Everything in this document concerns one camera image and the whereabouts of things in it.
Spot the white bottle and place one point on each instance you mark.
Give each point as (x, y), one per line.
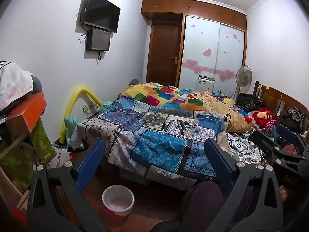
(225, 124)

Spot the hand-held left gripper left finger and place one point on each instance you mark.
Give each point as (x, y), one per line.
(90, 164)

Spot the black striped clothing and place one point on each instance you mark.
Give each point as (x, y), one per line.
(248, 101)

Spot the colourful patch quilt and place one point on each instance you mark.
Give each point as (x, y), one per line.
(169, 96)

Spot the white cloth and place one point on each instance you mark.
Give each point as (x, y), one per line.
(14, 82)

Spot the orange box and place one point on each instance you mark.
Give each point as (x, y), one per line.
(29, 112)

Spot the small white cabinet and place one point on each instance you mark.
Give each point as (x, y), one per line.
(204, 85)

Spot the teal cloth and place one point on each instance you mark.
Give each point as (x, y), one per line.
(70, 125)

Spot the white standing fan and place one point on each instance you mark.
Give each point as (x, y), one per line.
(243, 76)

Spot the white bag with red print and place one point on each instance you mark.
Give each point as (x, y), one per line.
(60, 157)

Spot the white waste bin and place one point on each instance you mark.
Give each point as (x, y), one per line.
(118, 200)

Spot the wooden overhead cabinet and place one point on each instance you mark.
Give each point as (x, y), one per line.
(193, 7)

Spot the yellow foam tube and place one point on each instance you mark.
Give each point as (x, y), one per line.
(70, 101)

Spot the black wall television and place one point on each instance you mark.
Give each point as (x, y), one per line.
(102, 12)

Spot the black and clear pen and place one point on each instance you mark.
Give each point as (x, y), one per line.
(180, 125)

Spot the red plush toy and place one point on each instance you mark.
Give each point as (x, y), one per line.
(264, 116)

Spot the white round device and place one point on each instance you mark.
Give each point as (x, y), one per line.
(240, 147)

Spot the green patterned box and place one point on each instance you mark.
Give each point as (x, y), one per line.
(43, 142)

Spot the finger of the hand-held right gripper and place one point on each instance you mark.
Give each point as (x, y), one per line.
(288, 131)
(265, 145)

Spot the black patterned bag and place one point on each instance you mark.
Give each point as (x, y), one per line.
(296, 114)

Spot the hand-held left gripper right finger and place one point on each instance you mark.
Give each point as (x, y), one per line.
(217, 159)

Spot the brown wooden door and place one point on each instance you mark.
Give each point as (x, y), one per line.
(165, 53)

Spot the person's leg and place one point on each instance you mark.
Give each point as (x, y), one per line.
(202, 203)

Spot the white power strip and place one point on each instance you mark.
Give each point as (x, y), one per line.
(248, 160)

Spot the blue patchwork bed sheet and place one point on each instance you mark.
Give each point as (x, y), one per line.
(154, 147)

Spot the person's right hand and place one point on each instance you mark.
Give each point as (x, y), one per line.
(284, 193)

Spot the green patterned bag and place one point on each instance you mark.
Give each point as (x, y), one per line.
(14, 166)

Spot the frosted sliding wardrobe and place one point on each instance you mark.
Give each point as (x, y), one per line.
(212, 53)

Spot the wooden headboard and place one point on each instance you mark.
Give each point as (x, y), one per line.
(272, 94)

